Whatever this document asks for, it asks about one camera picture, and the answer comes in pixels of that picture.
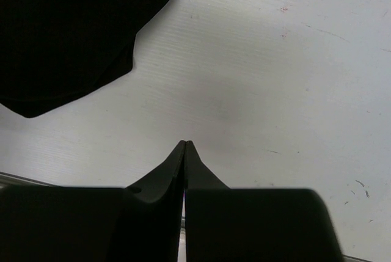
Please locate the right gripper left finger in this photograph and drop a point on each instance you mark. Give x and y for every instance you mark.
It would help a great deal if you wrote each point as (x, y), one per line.
(140, 222)

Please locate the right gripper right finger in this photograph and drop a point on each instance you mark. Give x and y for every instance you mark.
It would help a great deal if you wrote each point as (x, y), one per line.
(225, 224)

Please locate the black skirt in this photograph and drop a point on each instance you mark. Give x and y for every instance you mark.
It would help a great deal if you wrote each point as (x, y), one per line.
(56, 51)

